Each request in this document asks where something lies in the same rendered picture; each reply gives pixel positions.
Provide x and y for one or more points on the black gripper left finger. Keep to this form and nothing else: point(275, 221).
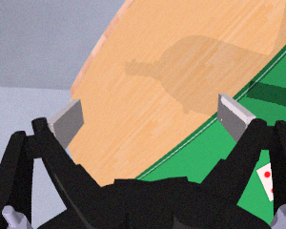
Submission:
point(97, 208)

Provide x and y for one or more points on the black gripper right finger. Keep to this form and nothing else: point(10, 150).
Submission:
point(202, 207)

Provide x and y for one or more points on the green card cloth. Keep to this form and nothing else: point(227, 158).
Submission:
point(213, 118)
point(266, 100)

